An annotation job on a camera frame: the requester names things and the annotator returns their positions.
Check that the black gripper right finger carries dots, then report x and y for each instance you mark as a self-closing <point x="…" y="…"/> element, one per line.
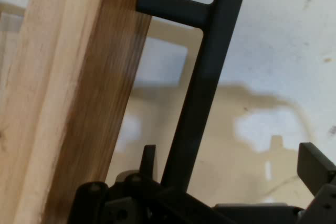
<point x="320" y="171"/>

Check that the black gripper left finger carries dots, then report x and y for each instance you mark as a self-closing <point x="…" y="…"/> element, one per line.
<point x="136" y="203"/>

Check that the light wooden cabinet door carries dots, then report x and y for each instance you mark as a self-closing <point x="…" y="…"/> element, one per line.
<point x="78" y="103"/>

